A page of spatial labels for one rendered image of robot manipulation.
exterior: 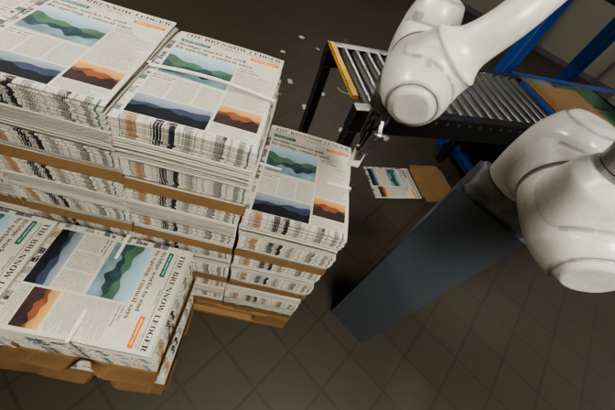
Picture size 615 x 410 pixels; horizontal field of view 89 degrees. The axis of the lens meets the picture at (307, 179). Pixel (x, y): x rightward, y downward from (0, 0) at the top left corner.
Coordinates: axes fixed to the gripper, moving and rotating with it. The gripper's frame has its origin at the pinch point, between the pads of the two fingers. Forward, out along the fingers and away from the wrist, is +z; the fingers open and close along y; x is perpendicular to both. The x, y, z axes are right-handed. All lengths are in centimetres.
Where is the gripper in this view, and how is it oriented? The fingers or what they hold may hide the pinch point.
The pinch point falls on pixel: (357, 156)
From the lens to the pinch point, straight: 86.5
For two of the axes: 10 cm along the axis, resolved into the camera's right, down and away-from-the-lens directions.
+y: -1.1, 7.4, -6.6
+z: -2.6, 6.2, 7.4
